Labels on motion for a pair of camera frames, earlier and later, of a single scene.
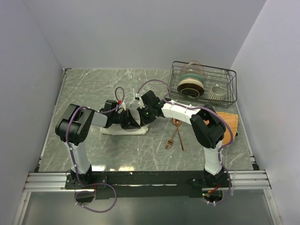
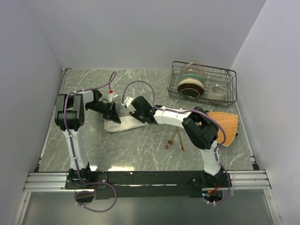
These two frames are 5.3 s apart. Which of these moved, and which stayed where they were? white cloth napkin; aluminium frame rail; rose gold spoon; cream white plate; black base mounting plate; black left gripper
Moved: black left gripper; white cloth napkin
Stayed: aluminium frame rail; rose gold spoon; black base mounting plate; cream white plate
